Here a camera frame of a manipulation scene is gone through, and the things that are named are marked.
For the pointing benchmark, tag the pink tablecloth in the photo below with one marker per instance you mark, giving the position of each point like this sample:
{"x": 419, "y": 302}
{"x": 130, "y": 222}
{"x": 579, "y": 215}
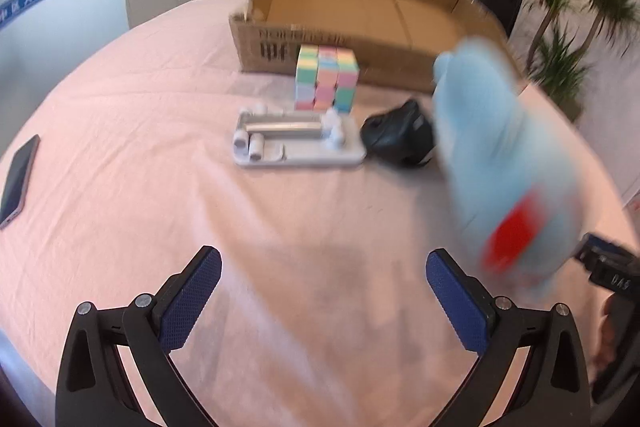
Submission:
{"x": 175, "y": 207}

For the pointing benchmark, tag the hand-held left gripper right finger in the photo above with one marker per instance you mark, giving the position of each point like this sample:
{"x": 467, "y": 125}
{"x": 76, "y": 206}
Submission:
{"x": 457, "y": 302}

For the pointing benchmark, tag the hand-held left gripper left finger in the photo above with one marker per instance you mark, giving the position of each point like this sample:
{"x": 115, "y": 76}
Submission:
{"x": 192, "y": 297}

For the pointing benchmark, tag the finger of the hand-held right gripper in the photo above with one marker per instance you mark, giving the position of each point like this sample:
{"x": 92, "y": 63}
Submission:
{"x": 612, "y": 274}

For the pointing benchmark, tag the person's right hand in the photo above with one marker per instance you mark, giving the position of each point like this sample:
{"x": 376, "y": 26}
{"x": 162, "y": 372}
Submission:
{"x": 611, "y": 332}

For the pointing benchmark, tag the cardboard box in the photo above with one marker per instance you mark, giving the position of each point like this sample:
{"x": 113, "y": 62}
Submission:
{"x": 350, "y": 7}

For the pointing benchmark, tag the pastel puzzle cube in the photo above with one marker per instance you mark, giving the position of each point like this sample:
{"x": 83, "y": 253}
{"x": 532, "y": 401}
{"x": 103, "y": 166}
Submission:
{"x": 327, "y": 77}

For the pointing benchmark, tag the smartphone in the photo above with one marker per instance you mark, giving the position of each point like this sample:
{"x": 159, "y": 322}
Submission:
{"x": 17, "y": 182}

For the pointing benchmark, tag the white folding phone stand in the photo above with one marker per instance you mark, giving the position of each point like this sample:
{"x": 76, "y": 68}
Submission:
{"x": 300, "y": 147}

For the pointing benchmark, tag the black computer mouse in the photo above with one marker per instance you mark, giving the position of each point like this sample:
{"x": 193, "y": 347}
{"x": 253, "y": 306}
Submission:
{"x": 397, "y": 137}

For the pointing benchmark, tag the green palm plant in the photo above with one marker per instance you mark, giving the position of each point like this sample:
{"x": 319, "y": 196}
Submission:
{"x": 565, "y": 57}

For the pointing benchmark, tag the blue plush toy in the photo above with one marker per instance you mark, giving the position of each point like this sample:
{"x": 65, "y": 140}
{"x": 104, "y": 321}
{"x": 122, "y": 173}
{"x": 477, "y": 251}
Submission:
{"x": 500, "y": 157}

